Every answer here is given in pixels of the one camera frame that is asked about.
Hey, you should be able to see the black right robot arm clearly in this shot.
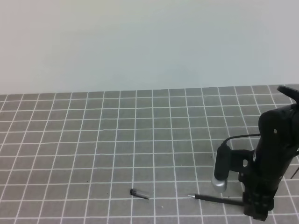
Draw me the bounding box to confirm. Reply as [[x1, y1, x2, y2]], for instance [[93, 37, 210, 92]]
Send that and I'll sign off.
[[230, 85, 299, 221]]

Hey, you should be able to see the black pen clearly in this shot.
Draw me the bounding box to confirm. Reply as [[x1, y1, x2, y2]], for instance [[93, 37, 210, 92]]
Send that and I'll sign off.
[[188, 194, 244, 206]]

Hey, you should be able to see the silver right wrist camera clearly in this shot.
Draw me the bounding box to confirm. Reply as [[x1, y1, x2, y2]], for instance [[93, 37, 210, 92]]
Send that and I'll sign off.
[[211, 141, 232, 193]]

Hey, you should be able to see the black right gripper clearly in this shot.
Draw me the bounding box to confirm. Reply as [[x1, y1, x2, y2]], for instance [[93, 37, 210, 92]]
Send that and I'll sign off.
[[228, 150, 293, 220]]

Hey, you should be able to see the black right camera cable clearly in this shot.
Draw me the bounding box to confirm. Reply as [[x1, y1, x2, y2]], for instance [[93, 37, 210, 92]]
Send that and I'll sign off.
[[221, 133, 261, 147]]

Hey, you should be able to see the black pen cap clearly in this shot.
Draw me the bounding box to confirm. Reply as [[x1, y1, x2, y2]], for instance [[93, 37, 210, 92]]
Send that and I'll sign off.
[[130, 189, 150, 200]]

